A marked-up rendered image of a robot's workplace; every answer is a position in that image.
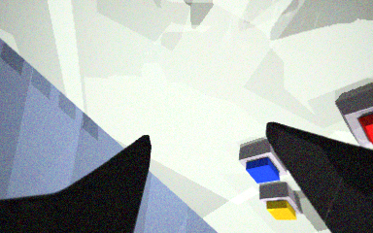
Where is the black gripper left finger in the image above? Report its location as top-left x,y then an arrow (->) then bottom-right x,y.
0,135 -> 152,233

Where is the yellow button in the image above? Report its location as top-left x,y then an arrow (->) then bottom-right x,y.
259,183 -> 303,220

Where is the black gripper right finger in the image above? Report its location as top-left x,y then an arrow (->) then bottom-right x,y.
265,121 -> 373,233

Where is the red button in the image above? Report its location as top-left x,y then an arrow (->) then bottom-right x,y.
335,89 -> 373,147

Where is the blue button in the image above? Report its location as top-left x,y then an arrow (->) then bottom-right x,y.
238,140 -> 288,183

